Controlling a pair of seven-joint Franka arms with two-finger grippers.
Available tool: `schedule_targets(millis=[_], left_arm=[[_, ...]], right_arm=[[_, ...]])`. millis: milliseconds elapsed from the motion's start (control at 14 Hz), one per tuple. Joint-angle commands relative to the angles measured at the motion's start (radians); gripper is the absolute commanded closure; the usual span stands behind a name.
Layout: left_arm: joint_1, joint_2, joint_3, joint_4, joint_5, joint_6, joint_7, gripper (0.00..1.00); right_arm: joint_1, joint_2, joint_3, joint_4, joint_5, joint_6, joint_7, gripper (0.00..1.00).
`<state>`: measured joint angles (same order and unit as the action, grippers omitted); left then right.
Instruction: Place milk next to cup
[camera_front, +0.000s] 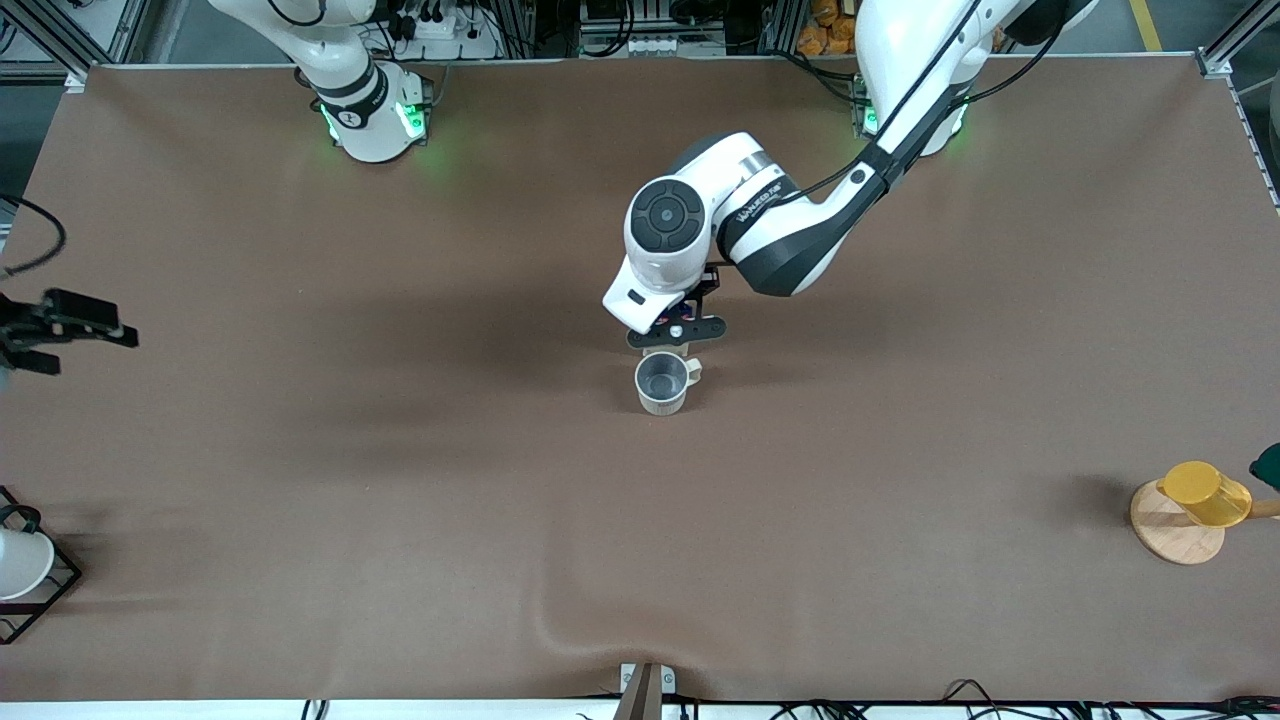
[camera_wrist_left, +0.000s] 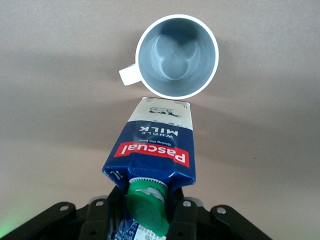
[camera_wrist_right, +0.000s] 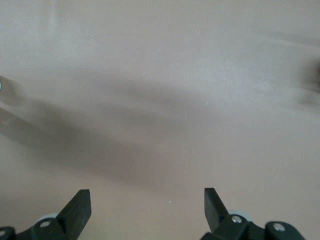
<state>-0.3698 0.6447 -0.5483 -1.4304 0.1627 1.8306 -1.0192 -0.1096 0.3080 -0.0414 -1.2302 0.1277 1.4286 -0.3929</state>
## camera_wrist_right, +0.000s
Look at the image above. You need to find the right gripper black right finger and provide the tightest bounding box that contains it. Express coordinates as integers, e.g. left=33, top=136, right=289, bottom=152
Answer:
left=201, top=186, right=309, bottom=240

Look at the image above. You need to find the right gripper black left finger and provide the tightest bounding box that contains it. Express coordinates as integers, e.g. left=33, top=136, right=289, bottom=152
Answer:
left=0, top=188, right=93, bottom=240

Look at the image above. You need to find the brown table cover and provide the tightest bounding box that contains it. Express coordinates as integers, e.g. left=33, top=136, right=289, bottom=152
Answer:
left=0, top=0, right=320, bottom=240

